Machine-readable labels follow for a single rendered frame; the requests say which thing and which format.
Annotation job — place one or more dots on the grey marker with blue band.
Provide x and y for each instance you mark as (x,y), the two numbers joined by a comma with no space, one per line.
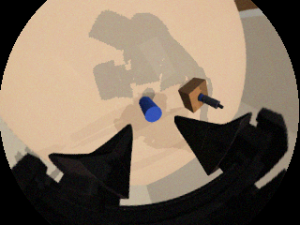
(210,101)

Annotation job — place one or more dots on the brown wooden block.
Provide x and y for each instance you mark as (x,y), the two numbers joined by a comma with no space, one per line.
(190,92)

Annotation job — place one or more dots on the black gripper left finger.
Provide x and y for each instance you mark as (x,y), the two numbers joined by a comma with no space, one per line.
(109,165)

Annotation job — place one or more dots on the blue marker cap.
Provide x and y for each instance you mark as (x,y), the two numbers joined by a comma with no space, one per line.
(149,109)

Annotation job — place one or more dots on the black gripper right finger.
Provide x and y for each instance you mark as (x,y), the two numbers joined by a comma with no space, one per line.
(209,141)

